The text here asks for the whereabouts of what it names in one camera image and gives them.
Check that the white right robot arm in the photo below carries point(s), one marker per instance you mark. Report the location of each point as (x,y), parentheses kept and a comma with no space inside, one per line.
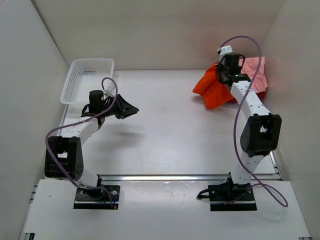
(261,132)

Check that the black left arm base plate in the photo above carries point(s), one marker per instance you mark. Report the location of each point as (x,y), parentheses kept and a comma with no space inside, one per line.
(95,199)

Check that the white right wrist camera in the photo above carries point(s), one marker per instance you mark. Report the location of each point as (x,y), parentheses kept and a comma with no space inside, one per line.
(223,50)

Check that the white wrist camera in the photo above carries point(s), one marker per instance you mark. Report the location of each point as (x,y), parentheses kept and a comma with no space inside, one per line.
(223,50)
(110,90)

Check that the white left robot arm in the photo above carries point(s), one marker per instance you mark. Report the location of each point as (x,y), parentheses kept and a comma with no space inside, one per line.
(64,155)

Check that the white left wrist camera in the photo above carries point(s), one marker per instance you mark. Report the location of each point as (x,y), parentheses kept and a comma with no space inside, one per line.
(110,90)

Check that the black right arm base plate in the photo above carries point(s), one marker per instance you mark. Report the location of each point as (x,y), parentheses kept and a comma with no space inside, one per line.
(229,197)

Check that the dark red folded t-shirt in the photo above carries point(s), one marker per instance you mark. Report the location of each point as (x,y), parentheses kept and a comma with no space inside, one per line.
(261,96)

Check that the pink folded t-shirt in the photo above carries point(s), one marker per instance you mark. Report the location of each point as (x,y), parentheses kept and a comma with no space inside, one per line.
(249,67)

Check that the aluminium table rail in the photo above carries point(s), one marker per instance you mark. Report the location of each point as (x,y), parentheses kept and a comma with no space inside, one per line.
(164,144)

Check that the orange t-shirt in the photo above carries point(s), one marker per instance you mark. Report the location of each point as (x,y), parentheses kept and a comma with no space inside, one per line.
(213,93)

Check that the white plastic basket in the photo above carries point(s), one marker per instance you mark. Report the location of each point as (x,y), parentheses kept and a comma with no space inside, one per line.
(85,75)

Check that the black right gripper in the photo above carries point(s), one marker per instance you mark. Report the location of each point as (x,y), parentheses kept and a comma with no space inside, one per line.
(220,66)

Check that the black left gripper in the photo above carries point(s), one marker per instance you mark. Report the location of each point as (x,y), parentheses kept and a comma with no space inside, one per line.
(129,109)

